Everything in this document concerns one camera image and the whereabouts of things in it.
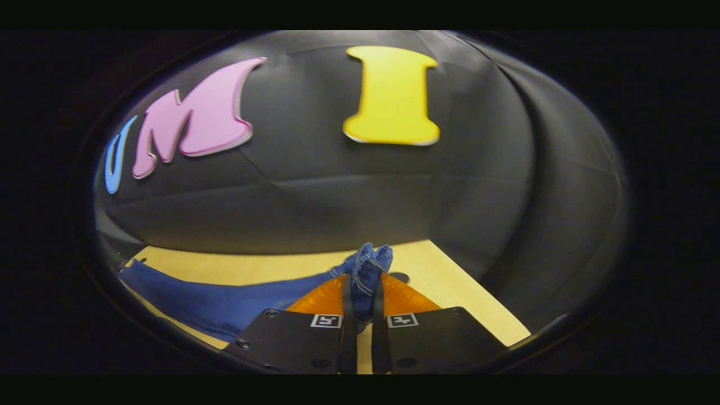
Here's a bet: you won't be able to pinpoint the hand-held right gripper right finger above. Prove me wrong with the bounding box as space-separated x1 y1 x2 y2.
370 273 510 375

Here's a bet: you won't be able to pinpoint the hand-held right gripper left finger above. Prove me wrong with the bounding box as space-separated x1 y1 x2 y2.
222 274 358 375

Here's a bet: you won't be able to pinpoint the blue denim jeans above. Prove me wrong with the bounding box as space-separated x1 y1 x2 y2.
117 243 394 343

